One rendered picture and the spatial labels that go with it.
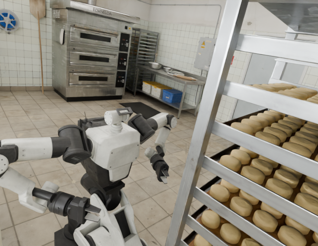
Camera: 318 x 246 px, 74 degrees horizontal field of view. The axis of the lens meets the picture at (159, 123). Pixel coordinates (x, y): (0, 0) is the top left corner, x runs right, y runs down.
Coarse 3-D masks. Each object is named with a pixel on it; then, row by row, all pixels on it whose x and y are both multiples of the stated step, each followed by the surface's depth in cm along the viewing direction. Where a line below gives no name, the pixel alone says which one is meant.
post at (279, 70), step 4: (288, 36) 71; (292, 36) 70; (296, 36) 70; (276, 64) 74; (280, 64) 73; (284, 64) 73; (276, 68) 74; (280, 68) 73; (284, 68) 74; (276, 72) 75; (280, 72) 74; (272, 76) 76; (276, 76) 75; (280, 76) 74
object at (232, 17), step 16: (240, 0) 37; (224, 16) 39; (240, 16) 38; (224, 32) 39; (224, 48) 40; (224, 64) 41; (208, 80) 43; (224, 80) 43; (208, 96) 44; (208, 112) 44; (208, 128) 46; (192, 144) 48; (192, 160) 49; (192, 176) 50; (192, 192) 52; (176, 208) 55; (176, 224) 55; (176, 240) 57
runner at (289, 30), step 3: (288, 27) 70; (288, 30) 70; (291, 30) 70; (291, 33) 70; (294, 33) 69; (297, 33) 68; (300, 33) 66; (303, 33) 65; (306, 33) 65; (309, 33) 64; (312, 33) 64
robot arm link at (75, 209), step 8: (64, 200) 87; (72, 200) 88; (80, 200) 86; (88, 200) 88; (56, 208) 86; (64, 208) 87; (72, 208) 87; (80, 208) 85; (64, 216) 88; (72, 216) 88; (80, 216) 87
